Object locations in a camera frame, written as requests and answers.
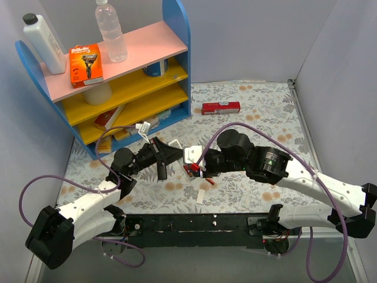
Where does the white air conditioner remote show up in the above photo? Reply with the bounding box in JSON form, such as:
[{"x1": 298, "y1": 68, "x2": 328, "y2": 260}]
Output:
[{"x1": 168, "y1": 139, "x2": 196, "y2": 182}]

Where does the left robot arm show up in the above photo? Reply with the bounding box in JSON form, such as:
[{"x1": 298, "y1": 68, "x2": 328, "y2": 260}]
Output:
[{"x1": 25, "y1": 137, "x2": 184, "y2": 269}]

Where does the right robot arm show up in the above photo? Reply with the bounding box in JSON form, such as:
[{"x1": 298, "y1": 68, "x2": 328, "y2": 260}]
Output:
[{"x1": 197, "y1": 129, "x2": 376, "y2": 239}]

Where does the white snack packet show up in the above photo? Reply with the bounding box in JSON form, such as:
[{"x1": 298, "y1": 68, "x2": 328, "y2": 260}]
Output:
[{"x1": 145, "y1": 115, "x2": 160, "y2": 130}]

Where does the green sponge pack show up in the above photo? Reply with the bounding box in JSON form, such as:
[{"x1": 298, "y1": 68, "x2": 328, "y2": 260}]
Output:
[{"x1": 157, "y1": 109, "x2": 171, "y2": 121}]

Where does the yellow snack packet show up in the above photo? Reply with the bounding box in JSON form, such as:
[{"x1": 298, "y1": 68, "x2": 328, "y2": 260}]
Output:
[{"x1": 95, "y1": 136, "x2": 112, "y2": 154}]

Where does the red white book box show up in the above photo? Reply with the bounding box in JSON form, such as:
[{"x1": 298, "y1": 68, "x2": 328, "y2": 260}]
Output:
[{"x1": 94, "y1": 104, "x2": 125, "y2": 130}]

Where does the red toothpaste box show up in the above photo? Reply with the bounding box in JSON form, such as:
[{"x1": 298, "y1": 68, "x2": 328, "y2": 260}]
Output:
[{"x1": 201, "y1": 101, "x2": 241, "y2": 115}]

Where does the blue pink yellow shelf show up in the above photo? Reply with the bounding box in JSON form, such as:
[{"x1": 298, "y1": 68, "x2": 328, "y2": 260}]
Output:
[{"x1": 15, "y1": 1, "x2": 191, "y2": 157}]

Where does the floral table mat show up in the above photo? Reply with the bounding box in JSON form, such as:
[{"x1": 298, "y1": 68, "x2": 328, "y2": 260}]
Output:
[{"x1": 55, "y1": 81, "x2": 322, "y2": 215}]

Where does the white cylindrical container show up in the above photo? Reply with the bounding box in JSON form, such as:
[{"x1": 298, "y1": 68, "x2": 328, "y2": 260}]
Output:
[{"x1": 82, "y1": 83, "x2": 113, "y2": 106}]

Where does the blue white can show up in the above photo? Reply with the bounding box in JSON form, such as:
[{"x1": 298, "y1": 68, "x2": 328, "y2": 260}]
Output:
[{"x1": 143, "y1": 59, "x2": 168, "y2": 77}]

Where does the orange razor box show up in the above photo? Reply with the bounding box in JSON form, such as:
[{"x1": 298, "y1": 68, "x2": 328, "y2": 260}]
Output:
[{"x1": 69, "y1": 44, "x2": 104, "y2": 88}]

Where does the clear plastic water bottle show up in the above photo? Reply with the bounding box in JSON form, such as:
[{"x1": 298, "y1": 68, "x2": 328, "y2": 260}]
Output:
[{"x1": 95, "y1": 0, "x2": 128, "y2": 62}]

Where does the white bottle black cap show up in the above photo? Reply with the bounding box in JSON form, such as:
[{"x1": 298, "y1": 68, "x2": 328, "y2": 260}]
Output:
[{"x1": 22, "y1": 13, "x2": 66, "y2": 75}]

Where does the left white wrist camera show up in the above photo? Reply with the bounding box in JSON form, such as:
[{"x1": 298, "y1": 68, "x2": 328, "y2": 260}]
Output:
[{"x1": 135, "y1": 121, "x2": 151, "y2": 144}]

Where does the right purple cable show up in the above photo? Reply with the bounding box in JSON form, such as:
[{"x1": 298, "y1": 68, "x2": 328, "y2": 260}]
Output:
[{"x1": 196, "y1": 122, "x2": 349, "y2": 282}]

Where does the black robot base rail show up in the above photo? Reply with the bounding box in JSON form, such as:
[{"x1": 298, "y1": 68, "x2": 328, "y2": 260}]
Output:
[{"x1": 97, "y1": 212, "x2": 298, "y2": 256}]

